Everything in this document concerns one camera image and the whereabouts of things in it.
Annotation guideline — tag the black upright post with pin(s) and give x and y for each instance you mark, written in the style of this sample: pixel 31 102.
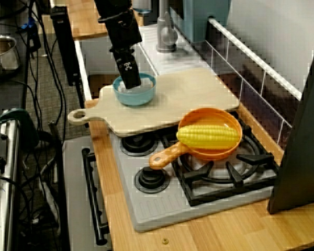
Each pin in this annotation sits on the black upright post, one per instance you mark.
pixel 66 47

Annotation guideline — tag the teal blue appliance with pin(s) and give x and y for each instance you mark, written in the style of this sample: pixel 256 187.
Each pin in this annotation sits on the teal blue appliance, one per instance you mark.
pixel 204 18

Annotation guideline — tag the toy oven door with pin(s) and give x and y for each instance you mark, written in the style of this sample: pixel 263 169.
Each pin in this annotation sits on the toy oven door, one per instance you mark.
pixel 73 183

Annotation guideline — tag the green clamp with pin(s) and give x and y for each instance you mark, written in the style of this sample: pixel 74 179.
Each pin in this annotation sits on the green clamp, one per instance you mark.
pixel 21 117

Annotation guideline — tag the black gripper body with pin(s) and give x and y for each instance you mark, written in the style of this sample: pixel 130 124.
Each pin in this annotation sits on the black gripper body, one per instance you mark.
pixel 123 32

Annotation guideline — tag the grey toy stove top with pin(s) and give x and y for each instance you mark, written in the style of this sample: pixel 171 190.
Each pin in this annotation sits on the grey toy stove top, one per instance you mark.
pixel 157 209

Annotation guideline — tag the grey toy faucet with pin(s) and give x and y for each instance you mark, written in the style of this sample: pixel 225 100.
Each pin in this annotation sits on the grey toy faucet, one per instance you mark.
pixel 166 34

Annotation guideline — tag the white toy sink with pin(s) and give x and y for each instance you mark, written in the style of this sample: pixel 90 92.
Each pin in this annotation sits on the white toy sink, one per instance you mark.
pixel 172 62

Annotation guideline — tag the light blue plastic bowl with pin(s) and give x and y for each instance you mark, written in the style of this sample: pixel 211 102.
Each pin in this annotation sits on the light blue plastic bowl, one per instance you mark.
pixel 133 99

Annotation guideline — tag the white backsplash ledge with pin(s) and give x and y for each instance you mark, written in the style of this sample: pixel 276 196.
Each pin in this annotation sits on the white backsplash ledge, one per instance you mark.
pixel 253 57

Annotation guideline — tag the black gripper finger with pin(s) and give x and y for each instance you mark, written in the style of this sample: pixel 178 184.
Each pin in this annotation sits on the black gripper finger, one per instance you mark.
pixel 128 73

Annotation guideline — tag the brass screw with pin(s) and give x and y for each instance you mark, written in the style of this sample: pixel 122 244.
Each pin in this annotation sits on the brass screw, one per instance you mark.
pixel 164 240

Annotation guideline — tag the blue connector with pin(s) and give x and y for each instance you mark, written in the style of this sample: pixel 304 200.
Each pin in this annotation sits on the blue connector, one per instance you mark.
pixel 28 23

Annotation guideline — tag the black upright side panel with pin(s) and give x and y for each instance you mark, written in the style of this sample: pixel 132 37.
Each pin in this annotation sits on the black upright side panel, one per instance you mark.
pixel 301 157

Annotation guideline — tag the light wooden cutting board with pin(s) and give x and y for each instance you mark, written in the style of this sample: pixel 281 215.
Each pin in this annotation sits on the light wooden cutting board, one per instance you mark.
pixel 199 89

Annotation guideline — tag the black stove knob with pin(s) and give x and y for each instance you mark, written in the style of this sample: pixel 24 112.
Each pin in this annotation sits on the black stove knob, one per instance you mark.
pixel 138 146
pixel 151 180

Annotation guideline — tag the orange toy frying pan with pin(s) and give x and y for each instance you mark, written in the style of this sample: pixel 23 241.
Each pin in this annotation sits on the orange toy frying pan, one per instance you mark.
pixel 212 154

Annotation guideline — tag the yellow toy corn cob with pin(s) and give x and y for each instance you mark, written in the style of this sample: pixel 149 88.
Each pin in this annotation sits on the yellow toy corn cob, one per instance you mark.
pixel 206 136

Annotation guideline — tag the steel cooking pot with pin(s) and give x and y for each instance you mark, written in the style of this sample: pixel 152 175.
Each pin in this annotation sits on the steel cooking pot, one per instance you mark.
pixel 2 55

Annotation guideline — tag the aluminium extrusion frame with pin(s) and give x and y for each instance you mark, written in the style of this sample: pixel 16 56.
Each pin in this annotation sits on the aluminium extrusion frame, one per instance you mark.
pixel 5 183

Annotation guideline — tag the black burner grate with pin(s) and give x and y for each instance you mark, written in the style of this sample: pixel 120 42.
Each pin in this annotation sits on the black burner grate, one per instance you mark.
pixel 199 175

